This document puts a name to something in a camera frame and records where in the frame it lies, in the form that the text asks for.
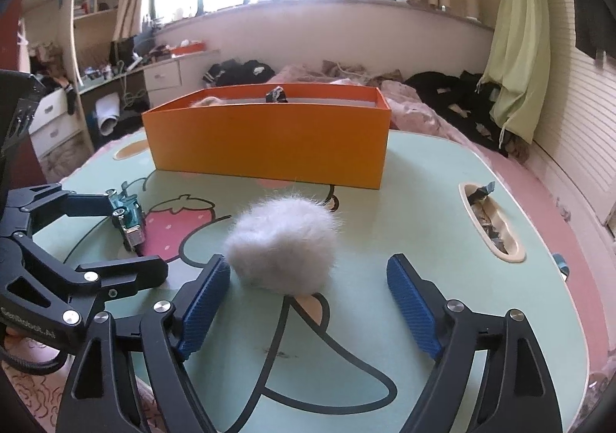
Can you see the person's left hand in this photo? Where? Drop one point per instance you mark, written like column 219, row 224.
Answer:
column 19, row 341

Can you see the orange white flat carton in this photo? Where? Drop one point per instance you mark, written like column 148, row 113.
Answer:
column 190, row 49

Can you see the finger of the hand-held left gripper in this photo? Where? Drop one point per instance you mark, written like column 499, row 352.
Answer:
column 86, row 204
column 120, row 272

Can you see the white fluffy pompom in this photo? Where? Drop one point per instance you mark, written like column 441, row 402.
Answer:
column 279, row 245

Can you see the black clothes pile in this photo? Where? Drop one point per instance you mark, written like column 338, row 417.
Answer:
column 442, row 91

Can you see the white drawer unit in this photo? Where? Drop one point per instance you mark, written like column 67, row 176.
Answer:
column 53, row 125

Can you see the pink floral quilt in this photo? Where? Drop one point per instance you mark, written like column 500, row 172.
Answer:
column 418, row 113

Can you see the mint green cartoon desktop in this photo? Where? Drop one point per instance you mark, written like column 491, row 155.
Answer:
column 423, row 211

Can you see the large orange cardboard box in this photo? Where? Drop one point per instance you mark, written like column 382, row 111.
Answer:
column 264, row 144

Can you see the beige fluffy ball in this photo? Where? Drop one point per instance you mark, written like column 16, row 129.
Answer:
column 209, row 102

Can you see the white bookshelf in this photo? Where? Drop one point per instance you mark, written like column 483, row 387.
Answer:
column 96, row 29

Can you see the white bin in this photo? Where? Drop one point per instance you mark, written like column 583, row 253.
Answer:
column 108, row 113

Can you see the crumpled dark wrappers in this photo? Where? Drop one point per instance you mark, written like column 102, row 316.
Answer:
column 481, row 216

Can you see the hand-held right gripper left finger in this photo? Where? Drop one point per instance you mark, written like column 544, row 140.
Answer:
column 202, row 312

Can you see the black patterned bundle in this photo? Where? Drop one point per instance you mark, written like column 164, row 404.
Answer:
column 276, row 94

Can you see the green toy car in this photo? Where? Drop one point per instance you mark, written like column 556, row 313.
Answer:
column 127, row 221

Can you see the beige knitted throw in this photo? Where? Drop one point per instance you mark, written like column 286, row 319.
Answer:
column 361, row 71

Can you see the black bag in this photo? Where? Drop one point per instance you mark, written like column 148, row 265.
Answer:
column 240, row 70

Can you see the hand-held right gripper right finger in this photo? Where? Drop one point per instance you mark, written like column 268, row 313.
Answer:
column 414, row 308

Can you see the white desk with drawer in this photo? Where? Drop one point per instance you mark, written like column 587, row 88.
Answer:
column 163, row 77

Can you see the teal clip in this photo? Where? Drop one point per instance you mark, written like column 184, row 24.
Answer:
column 560, row 264

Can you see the light green hanging cloth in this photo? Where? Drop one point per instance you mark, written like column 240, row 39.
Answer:
column 519, row 29

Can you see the white louvered panel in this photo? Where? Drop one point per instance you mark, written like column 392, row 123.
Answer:
column 577, row 125

